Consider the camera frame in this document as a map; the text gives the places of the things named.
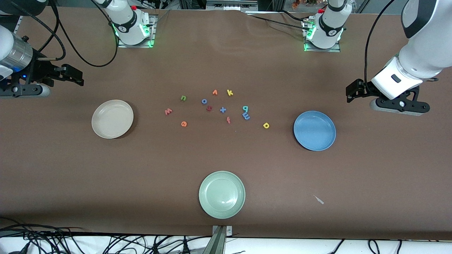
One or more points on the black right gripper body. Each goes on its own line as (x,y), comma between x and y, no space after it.
(38,72)

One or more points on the red foam letter w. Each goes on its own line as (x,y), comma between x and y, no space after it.
(168,111)

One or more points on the blue foam letter m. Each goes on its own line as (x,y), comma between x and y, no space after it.
(246,116)

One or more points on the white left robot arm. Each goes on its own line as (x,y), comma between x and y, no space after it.
(423,46)

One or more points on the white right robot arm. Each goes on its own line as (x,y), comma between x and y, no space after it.
(129,24)

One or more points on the beige round plate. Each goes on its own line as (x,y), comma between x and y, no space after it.
(112,119)

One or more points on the blue round plate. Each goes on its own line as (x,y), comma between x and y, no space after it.
(314,131)

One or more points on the small white paper scrap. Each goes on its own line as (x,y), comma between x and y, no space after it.
(319,200)

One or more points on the yellow foam letter k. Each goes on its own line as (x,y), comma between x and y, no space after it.
(229,92)

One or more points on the brown paper table cover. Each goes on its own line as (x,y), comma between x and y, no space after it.
(226,158)

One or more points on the green round plate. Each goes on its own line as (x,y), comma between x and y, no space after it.
(221,194)

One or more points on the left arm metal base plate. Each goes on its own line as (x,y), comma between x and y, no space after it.
(321,50)

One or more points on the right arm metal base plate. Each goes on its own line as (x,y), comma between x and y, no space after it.
(136,45)

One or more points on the aluminium frame behind table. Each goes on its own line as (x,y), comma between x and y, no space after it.
(229,4)

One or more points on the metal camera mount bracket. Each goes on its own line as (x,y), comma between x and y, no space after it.
(219,243)

